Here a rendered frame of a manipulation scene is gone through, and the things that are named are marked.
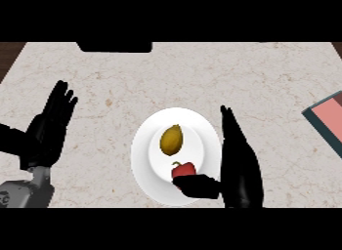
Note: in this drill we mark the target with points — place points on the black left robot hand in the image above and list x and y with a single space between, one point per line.
44 132

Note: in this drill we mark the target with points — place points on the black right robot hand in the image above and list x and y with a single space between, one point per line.
238 162

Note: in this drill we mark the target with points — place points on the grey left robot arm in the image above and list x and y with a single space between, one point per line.
23 192

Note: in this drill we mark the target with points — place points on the white oval plate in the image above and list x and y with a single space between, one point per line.
174 156

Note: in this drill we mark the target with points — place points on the yellow lemon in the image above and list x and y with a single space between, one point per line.
171 140

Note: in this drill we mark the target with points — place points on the pink cardboard box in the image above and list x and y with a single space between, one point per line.
334 125

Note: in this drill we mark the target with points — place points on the red bell pepper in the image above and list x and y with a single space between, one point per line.
183 170

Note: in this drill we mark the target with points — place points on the black appliance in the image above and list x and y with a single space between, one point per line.
115 47

